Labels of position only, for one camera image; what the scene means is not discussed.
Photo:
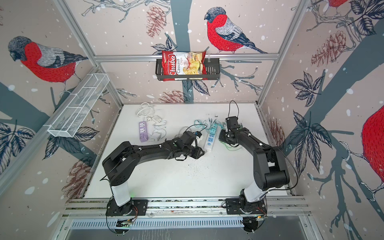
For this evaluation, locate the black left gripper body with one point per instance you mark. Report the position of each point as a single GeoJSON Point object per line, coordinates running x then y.
{"type": "Point", "coordinates": [194, 152]}

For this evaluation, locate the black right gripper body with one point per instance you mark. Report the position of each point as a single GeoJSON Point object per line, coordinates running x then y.
{"type": "Point", "coordinates": [223, 136]}

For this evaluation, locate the white blue power strip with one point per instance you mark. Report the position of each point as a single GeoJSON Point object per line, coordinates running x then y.
{"type": "Point", "coordinates": [210, 141]}

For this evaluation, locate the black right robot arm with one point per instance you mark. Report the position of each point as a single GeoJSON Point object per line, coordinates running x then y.
{"type": "Point", "coordinates": [269, 167]}

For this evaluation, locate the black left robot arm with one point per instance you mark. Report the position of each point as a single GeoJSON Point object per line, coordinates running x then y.
{"type": "Point", "coordinates": [120, 164]}

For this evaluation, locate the white charger adapter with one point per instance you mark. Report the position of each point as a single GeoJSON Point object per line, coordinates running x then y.
{"type": "Point", "coordinates": [157, 119]}

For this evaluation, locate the purple power strip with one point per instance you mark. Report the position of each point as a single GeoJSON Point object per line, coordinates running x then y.
{"type": "Point", "coordinates": [143, 131]}

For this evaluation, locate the red chips bag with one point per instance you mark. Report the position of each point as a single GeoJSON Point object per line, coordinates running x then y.
{"type": "Point", "coordinates": [182, 63]}

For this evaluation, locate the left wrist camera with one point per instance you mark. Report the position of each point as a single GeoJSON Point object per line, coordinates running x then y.
{"type": "Point", "coordinates": [198, 134]}

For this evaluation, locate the black wire basket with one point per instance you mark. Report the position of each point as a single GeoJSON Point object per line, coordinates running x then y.
{"type": "Point", "coordinates": [209, 70]}

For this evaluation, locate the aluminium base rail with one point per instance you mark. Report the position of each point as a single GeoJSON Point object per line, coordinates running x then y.
{"type": "Point", "coordinates": [162, 213]}

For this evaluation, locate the white wire shelf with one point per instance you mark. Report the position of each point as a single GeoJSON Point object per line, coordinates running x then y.
{"type": "Point", "coordinates": [81, 102]}

